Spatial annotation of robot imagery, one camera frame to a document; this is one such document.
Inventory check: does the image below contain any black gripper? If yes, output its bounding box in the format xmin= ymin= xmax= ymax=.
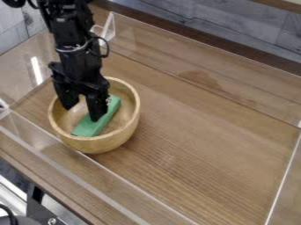
xmin=48 ymin=36 xmax=110 ymax=121

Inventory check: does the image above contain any green stick block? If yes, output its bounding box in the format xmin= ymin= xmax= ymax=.
xmin=73 ymin=95 xmax=122 ymax=137

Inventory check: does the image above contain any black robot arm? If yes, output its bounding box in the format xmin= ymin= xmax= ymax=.
xmin=3 ymin=0 xmax=110 ymax=121

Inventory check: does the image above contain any wooden bowl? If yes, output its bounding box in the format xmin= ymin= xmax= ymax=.
xmin=48 ymin=76 xmax=141 ymax=154

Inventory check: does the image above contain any clear acrylic corner bracket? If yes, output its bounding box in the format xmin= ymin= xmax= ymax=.
xmin=91 ymin=12 xmax=115 ymax=46

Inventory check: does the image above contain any clear acrylic enclosure wall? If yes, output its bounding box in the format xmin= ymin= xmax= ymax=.
xmin=0 ymin=13 xmax=301 ymax=225

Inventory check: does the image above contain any black table leg bracket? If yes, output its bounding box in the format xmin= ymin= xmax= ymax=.
xmin=26 ymin=184 xmax=66 ymax=225

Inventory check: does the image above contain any black cable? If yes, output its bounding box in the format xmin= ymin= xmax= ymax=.
xmin=0 ymin=203 xmax=19 ymax=225

